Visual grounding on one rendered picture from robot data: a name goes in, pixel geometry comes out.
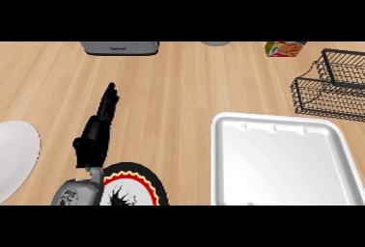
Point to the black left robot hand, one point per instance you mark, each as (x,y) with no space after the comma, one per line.
(98,131)

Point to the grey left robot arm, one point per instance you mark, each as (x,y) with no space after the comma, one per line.
(79,191)

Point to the white plastic tray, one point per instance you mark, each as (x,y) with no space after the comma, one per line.
(280,160)

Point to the white plate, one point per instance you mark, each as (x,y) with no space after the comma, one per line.
(14,159)

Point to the black red patterned plate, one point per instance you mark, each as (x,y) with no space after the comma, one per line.
(138,188)

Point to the grey appliance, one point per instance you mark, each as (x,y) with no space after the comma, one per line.
(120,48)

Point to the grey round object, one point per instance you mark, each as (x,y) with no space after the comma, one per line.
(216,43)

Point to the colourful printed box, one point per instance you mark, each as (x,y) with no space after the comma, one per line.
(284,49)

